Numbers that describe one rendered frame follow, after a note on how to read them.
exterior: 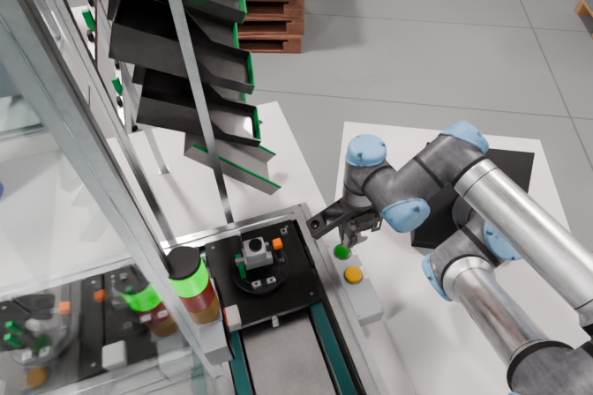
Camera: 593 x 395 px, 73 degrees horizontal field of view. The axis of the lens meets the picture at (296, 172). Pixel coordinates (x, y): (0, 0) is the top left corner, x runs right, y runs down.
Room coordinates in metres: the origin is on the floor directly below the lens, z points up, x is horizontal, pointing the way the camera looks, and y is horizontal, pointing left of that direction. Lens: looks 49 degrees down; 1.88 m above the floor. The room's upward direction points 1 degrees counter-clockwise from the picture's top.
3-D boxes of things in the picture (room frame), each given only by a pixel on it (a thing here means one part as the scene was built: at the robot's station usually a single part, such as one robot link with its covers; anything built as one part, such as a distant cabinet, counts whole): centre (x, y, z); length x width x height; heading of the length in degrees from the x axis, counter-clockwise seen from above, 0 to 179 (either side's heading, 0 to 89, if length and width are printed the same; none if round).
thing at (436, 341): (0.63, -0.45, 0.84); 0.90 x 0.70 x 0.03; 170
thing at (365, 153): (0.53, -0.14, 1.29); 0.09 x 0.08 x 0.11; 27
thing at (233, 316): (0.35, 0.16, 0.97); 0.05 x 0.05 x 0.04; 17
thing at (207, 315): (0.26, 0.15, 1.29); 0.05 x 0.05 x 0.05
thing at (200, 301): (0.26, 0.15, 1.34); 0.05 x 0.05 x 0.05
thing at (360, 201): (0.53, -0.13, 1.21); 0.08 x 0.08 x 0.05
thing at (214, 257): (0.47, 0.10, 0.96); 0.24 x 0.24 x 0.02; 17
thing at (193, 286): (0.26, 0.15, 1.39); 0.05 x 0.05 x 0.05
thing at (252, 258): (0.47, 0.11, 1.06); 0.08 x 0.04 x 0.07; 105
